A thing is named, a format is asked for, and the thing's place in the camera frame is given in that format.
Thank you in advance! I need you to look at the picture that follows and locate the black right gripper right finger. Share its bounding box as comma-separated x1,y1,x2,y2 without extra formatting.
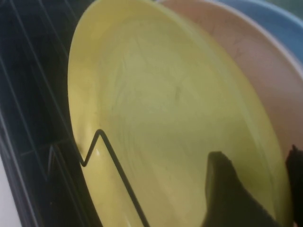
285,144,303,227

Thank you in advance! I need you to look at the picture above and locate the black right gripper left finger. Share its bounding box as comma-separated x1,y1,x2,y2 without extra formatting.
200,151,285,227

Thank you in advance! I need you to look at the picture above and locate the yellow plate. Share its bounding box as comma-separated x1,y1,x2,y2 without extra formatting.
67,0,292,227

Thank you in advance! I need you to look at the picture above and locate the pink plate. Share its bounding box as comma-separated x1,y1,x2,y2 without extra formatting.
156,0,303,157

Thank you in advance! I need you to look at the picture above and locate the blue plate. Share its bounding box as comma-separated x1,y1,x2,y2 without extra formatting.
220,0,303,71

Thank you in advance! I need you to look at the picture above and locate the black plastic drain tray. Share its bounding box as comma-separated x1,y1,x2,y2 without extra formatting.
0,0,100,227

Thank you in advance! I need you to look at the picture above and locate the black wire dish rack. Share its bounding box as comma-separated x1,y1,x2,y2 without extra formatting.
0,0,150,227

